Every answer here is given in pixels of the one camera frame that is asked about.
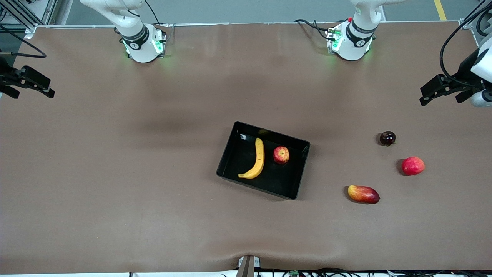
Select aluminium frame corner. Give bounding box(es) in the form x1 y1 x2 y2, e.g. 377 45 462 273
0 0 58 40
459 0 485 30

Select yellow banana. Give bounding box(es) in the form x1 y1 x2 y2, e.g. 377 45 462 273
238 137 266 180

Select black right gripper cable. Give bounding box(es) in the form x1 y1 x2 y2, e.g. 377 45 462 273
0 24 47 59

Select red yellow mango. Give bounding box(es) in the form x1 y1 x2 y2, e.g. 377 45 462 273
347 185 381 204

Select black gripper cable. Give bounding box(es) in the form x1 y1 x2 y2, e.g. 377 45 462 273
439 0 492 87
0 24 47 59

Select black right arm base cable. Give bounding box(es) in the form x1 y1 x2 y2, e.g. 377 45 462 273
144 0 161 25

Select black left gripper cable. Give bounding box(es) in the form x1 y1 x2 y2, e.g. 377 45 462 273
439 0 492 87

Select small red yellow apple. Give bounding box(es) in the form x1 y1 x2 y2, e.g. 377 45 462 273
273 146 290 165

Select black plastic box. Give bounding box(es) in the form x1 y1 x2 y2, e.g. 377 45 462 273
216 121 311 200

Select round red fruit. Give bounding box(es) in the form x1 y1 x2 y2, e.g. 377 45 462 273
401 156 426 176

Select black left arm base cable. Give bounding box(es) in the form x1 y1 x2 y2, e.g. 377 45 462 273
295 18 336 41

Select black arm base cable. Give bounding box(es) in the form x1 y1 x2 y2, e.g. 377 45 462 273
144 0 161 25
295 18 336 41

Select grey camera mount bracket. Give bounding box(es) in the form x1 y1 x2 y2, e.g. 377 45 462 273
235 255 261 277

